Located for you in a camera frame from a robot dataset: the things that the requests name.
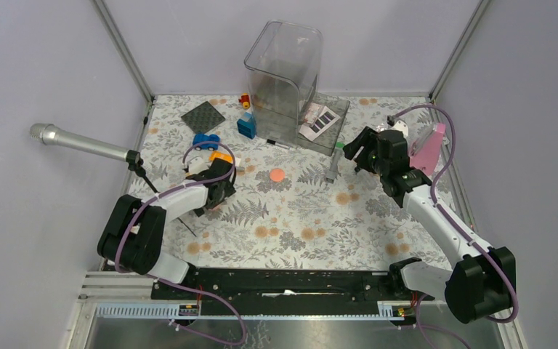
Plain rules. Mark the pink stand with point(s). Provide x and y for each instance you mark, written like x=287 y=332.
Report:
x=425 y=151

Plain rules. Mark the blue toy block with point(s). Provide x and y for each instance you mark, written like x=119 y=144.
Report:
x=246 y=125

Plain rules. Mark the red yellow toy piece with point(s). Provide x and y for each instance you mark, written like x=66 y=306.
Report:
x=245 y=101

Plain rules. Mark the grey square tube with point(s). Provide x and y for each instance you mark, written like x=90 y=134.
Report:
x=333 y=171

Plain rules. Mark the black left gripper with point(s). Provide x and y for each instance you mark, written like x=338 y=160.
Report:
x=228 y=191

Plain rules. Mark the silver microphone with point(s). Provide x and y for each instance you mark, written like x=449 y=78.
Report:
x=49 y=134

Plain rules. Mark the white eyelash card packet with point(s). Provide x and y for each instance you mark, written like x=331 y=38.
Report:
x=320 y=124

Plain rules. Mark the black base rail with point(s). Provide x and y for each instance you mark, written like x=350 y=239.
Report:
x=284 y=292

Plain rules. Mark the dark grey building plate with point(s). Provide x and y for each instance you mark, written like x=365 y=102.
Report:
x=203 y=118

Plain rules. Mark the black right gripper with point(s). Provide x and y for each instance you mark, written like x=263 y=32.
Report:
x=368 y=139

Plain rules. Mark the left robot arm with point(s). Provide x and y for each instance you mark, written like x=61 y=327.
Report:
x=133 y=235

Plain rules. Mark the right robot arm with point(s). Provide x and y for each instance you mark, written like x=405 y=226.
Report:
x=482 y=280

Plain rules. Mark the orange cream tube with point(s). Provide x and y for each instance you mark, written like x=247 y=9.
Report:
x=225 y=157

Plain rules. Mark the clear pink nail box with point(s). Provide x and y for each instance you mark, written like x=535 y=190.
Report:
x=312 y=113

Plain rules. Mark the orange round sponge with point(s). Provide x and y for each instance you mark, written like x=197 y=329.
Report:
x=277 y=175

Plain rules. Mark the clear acrylic organizer box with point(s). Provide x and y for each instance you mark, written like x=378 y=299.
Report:
x=283 y=67

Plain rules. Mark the blue toy car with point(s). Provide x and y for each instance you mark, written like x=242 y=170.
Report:
x=203 y=141

